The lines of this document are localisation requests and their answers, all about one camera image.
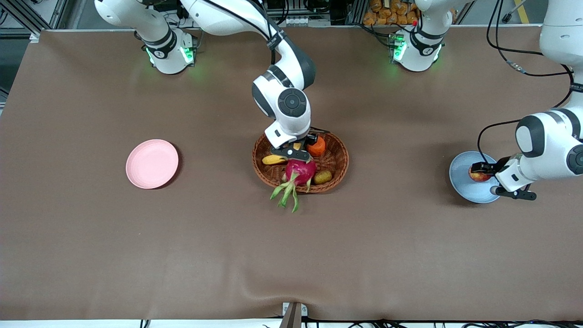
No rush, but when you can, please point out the brown wicker basket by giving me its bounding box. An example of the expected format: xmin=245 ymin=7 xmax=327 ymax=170
xmin=252 ymin=130 xmax=350 ymax=194

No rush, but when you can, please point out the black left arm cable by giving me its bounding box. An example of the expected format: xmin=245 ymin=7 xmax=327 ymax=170
xmin=477 ymin=0 xmax=575 ymax=165

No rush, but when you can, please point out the table cover cloth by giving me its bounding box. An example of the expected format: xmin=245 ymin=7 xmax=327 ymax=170
xmin=0 ymin=25 xmax=583 ymax=322

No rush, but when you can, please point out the red apple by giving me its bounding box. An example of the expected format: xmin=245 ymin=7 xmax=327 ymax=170
xmin=469 ymin=166 xmax=492 ymax=183

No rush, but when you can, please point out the pile of orange items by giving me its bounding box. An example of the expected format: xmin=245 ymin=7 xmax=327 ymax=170
xmin=363 ymin=0 xmax=419 ymax=26

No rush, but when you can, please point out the blue plate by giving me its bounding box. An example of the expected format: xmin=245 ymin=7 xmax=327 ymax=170
xmin=449 ymin=151 xmax=504 ymax=204

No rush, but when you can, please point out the yellow banana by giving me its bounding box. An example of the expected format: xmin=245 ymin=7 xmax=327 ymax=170
xmin=262 ymin=143 xmax=302 ymax=165

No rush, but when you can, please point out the pink plate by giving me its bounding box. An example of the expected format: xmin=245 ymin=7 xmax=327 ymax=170
xmin=126 ymin=139 xmax=179 ymax=190

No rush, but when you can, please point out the orange fruit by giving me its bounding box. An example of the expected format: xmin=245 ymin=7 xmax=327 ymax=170
xmin=307 ymin=136 xmax=327 ymax=158

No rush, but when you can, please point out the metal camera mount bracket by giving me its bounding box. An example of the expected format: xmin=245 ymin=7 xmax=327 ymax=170
xmin=279 ymin=302 xmax=308 ymax=328

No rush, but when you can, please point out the pink dragon fruit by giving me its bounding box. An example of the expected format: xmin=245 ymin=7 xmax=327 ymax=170
xmin=270 ymin=158 xmax=317 ymax=214

